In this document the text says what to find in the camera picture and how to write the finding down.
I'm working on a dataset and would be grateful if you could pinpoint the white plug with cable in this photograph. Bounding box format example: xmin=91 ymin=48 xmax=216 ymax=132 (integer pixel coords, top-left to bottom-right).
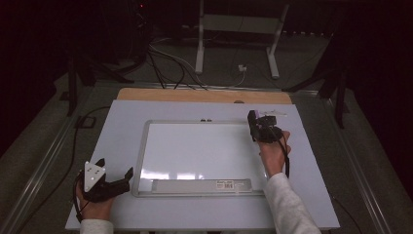
xmin=227 ymin=63 xmax=248 ymax=88

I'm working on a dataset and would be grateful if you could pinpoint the silver metal floor rail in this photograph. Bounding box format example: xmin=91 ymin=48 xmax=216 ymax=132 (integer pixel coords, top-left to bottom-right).
xmin=0 ymin=85 xmax=95 ymax=234
xmin=319 ymin=92 xmax=393 ymax=234

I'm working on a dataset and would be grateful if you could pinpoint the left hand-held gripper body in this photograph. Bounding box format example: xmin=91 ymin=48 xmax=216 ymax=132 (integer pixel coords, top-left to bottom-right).
xmin=77 ymin=161 xmax=131 ymax=204

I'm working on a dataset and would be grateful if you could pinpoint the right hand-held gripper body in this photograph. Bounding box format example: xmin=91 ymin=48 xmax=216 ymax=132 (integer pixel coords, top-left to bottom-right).
xmin=258 ymin=110 xmax=288 ymax=144

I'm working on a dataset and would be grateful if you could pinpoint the person's right hand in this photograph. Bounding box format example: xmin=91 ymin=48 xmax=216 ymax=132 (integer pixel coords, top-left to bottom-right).
xmin=258 ymin=130 xmax=292 ymax=179

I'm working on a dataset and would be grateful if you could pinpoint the black floor plate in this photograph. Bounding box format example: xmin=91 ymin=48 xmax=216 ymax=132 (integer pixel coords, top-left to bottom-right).
xmin=74 ymin=115 xmax=97 ymax=130

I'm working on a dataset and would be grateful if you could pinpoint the right hand-held gripper black cable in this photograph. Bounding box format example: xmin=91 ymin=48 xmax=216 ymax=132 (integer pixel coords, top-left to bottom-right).
xmin=276 ymin=128 xmax=363 ymax=234

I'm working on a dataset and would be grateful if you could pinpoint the white table sheet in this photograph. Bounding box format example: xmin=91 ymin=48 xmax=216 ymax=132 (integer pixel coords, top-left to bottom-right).
xmin=64 ymin=99 xmax=341 ymax=232

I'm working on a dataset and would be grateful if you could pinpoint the black tripod stand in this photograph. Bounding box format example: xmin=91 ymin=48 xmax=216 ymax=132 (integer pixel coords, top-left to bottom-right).
xmin=282 ymin=62 xmax=352 ymax=130
xmin=61 ymin=53 xmax=135 ymax=118

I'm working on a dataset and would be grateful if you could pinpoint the wooden table board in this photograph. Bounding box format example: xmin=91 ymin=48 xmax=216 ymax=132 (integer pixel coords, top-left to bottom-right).
xmin=116 ymin=87 xmax=293 ymax=105

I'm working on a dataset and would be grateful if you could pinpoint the white metal stand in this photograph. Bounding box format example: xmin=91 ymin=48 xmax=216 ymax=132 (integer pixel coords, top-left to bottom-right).
xmin=194 ymin=0 xmax=290 ymax=80

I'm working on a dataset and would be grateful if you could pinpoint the bundle of black floor cables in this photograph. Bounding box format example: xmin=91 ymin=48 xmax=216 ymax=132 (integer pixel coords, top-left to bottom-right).
xmin=147 ymin=37 xmax=208 ymax=91

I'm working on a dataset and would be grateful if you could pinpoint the black equipment rack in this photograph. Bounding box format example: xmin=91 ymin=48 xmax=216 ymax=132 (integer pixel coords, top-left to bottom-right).
xmin=106 ymin=0 xmax=154 ymax=66

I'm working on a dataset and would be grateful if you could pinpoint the hand-held gripper black cable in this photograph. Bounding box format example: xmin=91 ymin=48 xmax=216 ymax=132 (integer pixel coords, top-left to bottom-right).
xmin=14 ymin=105 xmax=112 ymax=234
xmin=276 ymin=128 xmax=363 ymax=234

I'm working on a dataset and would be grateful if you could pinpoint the left hand-held gripper black cable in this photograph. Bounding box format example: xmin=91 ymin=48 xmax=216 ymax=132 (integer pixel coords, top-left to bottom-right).
xmin=14 ymin=105 xmax=112 ymax=234

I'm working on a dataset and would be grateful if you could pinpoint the silver framed whiteboard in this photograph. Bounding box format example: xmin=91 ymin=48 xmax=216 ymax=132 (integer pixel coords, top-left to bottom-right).
xmin=131 ymin=119 xmax=271 ymax=198

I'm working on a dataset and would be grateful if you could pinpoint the person's left hand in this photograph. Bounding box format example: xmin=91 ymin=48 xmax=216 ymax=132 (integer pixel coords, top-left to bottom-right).
xmin=76 ymin=186 xmax=115 ymax=222

